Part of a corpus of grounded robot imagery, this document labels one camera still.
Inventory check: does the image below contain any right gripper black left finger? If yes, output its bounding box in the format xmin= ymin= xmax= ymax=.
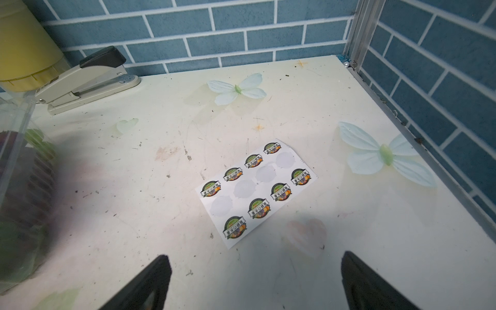
xmin=100 ymin=254 xmax=173 ymax=310

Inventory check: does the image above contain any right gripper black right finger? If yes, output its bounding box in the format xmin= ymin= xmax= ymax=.
xmin=341 ymin=251 xmax=418 ymax=309

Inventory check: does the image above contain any white fruit sticker sheet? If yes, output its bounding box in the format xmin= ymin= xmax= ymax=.
xmin=195 ymin=139 xmax=318 ymax=249

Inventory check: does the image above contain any clear box of blueberries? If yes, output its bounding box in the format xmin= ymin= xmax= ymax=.
xmin=1 ymin=99 xmax=58 ymax=293

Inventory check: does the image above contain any grey desk stapler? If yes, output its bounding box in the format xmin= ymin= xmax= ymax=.
xmin=34 ymin=46 xmax=141 ymax=115

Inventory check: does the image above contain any yellow pen cup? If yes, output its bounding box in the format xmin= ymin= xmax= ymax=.
xmin=1 ymin=0 xmax=71 ymax=92

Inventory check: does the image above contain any aluminium corner post right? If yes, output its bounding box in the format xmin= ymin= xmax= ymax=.
xmin=343 ymin=0 xmax=386 ymax=72

